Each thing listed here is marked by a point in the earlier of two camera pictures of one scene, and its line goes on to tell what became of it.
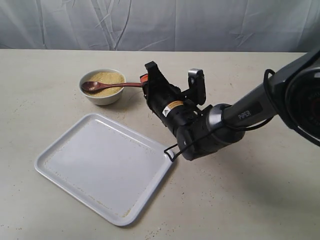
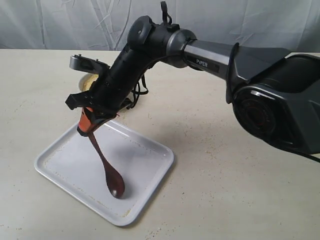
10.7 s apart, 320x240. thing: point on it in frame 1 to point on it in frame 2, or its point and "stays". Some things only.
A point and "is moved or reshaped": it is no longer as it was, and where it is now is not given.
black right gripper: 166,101 to 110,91
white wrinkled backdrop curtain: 281,26 stays
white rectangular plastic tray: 108,168 stays
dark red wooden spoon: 93,86 is moved or reshaped
